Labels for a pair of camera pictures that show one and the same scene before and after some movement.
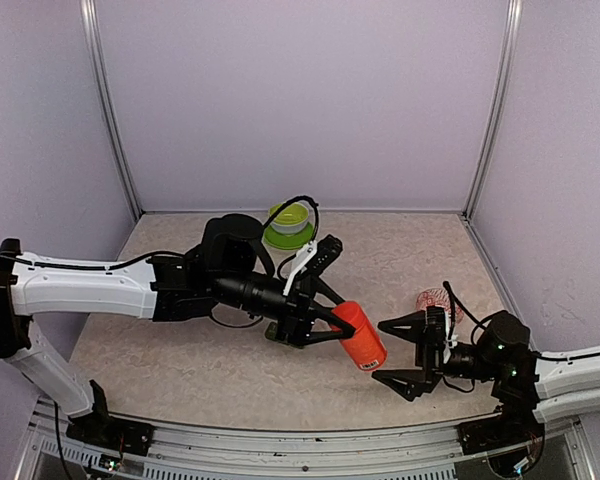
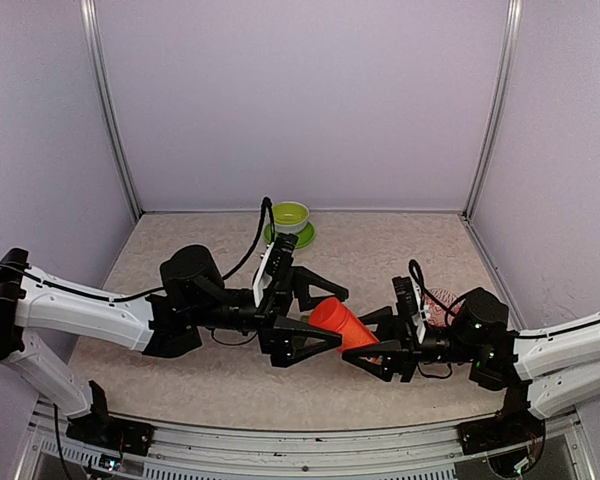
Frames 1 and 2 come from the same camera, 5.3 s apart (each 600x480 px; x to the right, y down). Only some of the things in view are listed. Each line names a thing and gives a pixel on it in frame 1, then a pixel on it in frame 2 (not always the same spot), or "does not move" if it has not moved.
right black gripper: (421, 382) to (401, 355)
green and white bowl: (291, 219) does not move
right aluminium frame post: (510, 45) does not move
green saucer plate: (289, 240) does not move
